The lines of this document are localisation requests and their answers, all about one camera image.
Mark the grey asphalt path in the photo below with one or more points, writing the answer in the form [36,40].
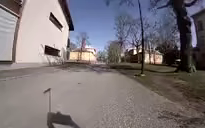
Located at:
[100,96]

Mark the grey leafless tree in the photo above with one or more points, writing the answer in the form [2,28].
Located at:
[113,52]

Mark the thin dark pole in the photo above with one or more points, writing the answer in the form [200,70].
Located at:
[141,40]

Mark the white building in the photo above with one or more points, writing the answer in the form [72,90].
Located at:
[33,33]

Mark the large bare tree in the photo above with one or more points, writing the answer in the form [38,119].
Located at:
[184,40]

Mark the grass ground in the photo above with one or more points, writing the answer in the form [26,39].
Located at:
[176,80]

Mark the yellow house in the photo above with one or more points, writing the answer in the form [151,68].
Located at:
[153,57]

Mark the yellow building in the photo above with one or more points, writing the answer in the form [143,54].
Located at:
[83,56]

